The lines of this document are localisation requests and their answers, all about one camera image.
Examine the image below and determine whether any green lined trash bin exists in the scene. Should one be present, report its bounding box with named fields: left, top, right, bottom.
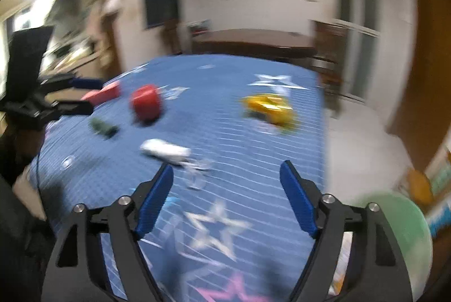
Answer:
left=346, top=191, right=433, bottom=301

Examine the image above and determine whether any red tissue box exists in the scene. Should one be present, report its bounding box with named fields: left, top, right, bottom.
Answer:
left=81, top=81, right=121, bottom=107

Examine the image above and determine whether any green snack wrapper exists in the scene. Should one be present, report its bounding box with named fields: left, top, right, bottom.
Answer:
left=89, top=118, right=119, bottom=138

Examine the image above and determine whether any yellow plastic wrapper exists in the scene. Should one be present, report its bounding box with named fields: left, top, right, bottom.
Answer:
left=241, top=94, right=295, bottom=129

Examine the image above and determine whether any blue star tablecloth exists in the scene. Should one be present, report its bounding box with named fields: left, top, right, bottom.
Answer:
left=30, top=55, right=325, bottom=301

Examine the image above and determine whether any small yellow wooden chair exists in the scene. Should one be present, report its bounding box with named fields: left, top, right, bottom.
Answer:
left=406, top=168, right=434, bottom=207

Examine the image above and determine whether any dark wooden dining table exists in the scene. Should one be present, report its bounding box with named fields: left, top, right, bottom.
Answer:
left=192, top=28, right=317, bottom=61

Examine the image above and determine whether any dark wooden dining chair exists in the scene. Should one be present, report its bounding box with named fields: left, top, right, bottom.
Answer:
left=309, top=21, right=349, bottom=118

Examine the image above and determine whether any white glass double door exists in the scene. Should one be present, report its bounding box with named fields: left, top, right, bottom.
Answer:
left=335, top=0, right=380, bottom=101

